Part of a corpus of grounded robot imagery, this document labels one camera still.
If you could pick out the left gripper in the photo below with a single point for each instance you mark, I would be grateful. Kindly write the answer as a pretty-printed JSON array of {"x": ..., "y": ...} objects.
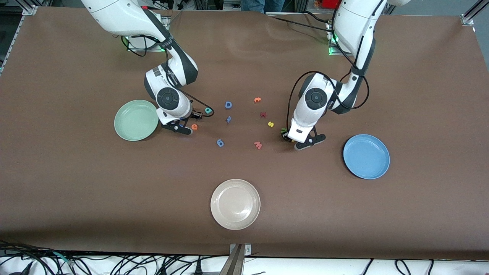
[{"x": 285, "y": 135}]

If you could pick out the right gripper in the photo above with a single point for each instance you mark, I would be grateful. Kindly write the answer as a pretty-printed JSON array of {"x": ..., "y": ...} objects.
[{"x": 194, "y": 114}]

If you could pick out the teal foam letter d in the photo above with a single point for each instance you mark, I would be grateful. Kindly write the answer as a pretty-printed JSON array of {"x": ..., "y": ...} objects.
[{"x": 206, "y": 112}]

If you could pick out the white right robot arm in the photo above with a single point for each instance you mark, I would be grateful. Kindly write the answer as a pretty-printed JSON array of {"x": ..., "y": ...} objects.
[{"x": 114, "y": 15}]

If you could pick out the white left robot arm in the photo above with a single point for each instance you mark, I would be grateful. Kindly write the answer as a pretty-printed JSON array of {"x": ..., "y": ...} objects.
[{"x": 355, "y": 23}]

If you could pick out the pink foam letter M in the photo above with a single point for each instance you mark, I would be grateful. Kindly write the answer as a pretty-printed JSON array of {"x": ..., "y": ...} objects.
[{"x": 258, "y": 144}]

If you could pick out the blue foam letter D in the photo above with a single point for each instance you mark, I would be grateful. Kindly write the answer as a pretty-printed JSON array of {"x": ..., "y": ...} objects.
[{"x": 226, "y": 105}]

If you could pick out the blue foam letter g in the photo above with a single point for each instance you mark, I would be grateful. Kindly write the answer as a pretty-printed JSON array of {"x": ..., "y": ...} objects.
[{"x": 218, "y": 141}]

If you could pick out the light green plate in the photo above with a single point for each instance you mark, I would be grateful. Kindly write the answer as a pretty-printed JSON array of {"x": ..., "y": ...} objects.
[{"x": 133, "y": 122}]

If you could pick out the blue plate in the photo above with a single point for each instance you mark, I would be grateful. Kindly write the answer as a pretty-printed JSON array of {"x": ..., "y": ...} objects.
[{"x": 366, "y": 156}]

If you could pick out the beige plate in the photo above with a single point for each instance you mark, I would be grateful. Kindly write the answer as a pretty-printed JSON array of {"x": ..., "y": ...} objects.
[{"x": 235, "y": 204}]

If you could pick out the brown table cover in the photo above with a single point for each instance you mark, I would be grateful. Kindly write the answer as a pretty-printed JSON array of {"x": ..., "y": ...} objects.
[{"x": 114, "y": 191}]

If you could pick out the person legs in jeans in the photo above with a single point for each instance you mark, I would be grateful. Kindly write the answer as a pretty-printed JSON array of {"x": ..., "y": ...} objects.
[{"x": 263, "y": 4}]

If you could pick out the aluminium profile bar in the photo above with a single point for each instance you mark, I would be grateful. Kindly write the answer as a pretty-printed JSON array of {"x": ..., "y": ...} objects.
[{"x": 237, "y": 263}]

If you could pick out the red object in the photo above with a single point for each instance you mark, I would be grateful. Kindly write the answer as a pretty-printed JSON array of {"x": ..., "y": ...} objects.
[{"x": 330, "y": 3}]

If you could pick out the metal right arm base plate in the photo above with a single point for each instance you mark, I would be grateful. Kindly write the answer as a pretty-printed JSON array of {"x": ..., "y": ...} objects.
[{"x": 137, "y": 47}]

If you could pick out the aluminium corner frame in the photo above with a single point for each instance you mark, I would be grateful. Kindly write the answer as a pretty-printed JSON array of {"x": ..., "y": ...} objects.
[
  {"x": 29, "y": 9},
  {"x": 468, "y": 18}
]

